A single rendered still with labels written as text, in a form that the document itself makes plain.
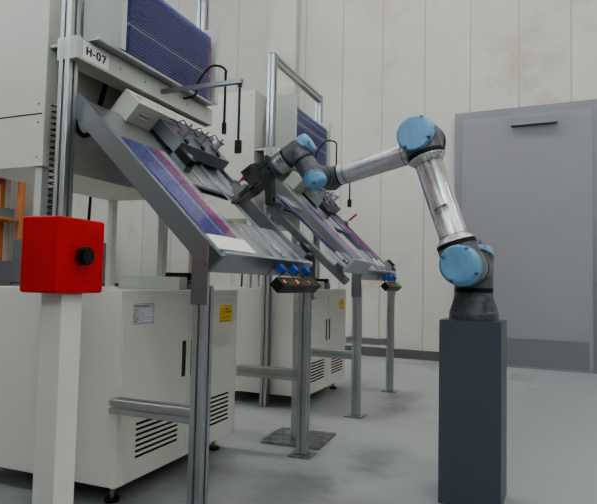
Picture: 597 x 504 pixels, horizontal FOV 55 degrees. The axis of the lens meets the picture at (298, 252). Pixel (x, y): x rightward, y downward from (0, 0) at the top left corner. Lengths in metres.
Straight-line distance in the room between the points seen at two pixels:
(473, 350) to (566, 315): 3.25
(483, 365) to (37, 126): 1.56
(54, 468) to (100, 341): 0.51
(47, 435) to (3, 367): 0.72
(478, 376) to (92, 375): 1.13
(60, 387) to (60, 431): 0.09
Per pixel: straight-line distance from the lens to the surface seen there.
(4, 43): 2.21
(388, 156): 1.96
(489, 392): 1.81
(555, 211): 5.05
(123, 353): 1.73
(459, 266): 1.68
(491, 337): 1.78
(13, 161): 2.06
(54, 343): 1.31
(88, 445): 1.83
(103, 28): 2.08
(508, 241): 5.04
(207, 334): 1.52
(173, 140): 2.06
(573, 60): 5.39
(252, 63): 6.30
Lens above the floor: 0.65
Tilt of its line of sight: 3 degrees up
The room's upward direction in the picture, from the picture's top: 1 degrees clockwise
